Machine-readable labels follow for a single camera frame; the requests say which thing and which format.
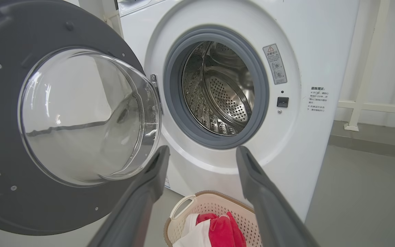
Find cream perforated laundry basket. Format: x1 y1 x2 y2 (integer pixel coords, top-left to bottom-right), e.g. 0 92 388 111
164 191 263 247

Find red cloth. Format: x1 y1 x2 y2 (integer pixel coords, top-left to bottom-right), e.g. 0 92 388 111
172 212 247 247

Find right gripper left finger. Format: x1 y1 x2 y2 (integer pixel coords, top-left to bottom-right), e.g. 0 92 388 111
87 145 170 247

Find white front-load washing machine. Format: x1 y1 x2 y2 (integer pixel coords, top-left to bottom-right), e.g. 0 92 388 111
119 0 360 222

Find washing machine glass door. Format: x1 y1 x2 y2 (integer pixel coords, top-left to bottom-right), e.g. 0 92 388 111
0 0 162 236

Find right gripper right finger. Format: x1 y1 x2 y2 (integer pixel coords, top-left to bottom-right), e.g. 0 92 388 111
236 146 320 247

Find cream metal railing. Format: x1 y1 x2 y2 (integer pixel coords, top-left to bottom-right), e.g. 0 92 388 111
337 0 395 132

